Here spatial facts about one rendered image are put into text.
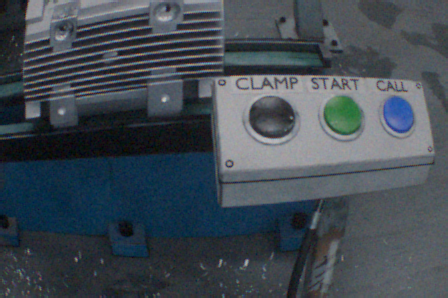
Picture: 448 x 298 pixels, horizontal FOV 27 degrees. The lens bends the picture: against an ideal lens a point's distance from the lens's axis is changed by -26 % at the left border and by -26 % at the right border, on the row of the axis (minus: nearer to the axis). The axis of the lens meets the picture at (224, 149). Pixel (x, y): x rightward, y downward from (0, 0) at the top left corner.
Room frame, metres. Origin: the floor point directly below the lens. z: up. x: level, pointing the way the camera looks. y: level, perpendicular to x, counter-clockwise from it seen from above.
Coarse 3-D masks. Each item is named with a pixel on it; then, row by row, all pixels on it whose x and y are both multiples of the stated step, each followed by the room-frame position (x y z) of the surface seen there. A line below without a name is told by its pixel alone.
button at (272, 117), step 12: (264, 96) 0.63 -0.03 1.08; (276, 96) 0.63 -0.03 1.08; (252, 108) 0.62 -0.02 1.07; (264, 108) 0.62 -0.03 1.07; (276, 108) 0.62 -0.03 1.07; (288, 108) 0.62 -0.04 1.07; (252, 120) 0.61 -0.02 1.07; (264, 120) 0.61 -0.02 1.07; (276, 120) 0.61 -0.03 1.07; (288, 120) 0.61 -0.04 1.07; (264, 132) 0.61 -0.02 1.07; (276, 132) 0.61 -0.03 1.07; (288, 132) 0.61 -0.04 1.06
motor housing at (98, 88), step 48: (96, 0) 0.83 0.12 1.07; (144, 0) 0.82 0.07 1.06; (192, 0) 0.83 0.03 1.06; (48, 48) 0.80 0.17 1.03; (96, 48) 0.80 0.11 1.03; (144, 48) 0.80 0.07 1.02; (192, 48) 0.80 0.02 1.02; (48, 96) 0.80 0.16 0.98; (96, 96) 0.80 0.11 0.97; (144, 96) 0.80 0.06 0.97; (192, 96) 0.86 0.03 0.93
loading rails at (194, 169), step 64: (256, 64) 0.93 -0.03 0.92; (320, 64) 0.94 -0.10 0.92; (0, 128) 0.84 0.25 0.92; (64, 128) 0.82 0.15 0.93; (128, 128) 0.82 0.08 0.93; (192, 128) 0.82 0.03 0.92; (0, 192) 0.81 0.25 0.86; (64, 192) 0.81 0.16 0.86; (128, 192) 0.82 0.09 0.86; (192, 192) 0.82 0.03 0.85; (128, 256) 0.78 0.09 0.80
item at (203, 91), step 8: (32, 0) 0.82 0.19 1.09; (40, 0) 0.82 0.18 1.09; (32, 8) 0.81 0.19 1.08; (40, 8) 0.81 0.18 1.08; (32, 16) 0.80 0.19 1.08; (40, 16) 0.80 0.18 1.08; (200, 80) 0.83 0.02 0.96; (208, 80) 0.83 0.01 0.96; (200, 88) 0.82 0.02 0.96; (208, 88) 0.82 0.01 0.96; (200, 96) 0.82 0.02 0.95; (208, 96) 0.82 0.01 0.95; (32, 104) 0.81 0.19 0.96; (40, 104) 0.81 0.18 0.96; (32, 112) 0.81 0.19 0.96; (40, 112) 0.81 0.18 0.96; (32, 120) 0.81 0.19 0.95; (40, 120) 0.82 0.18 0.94
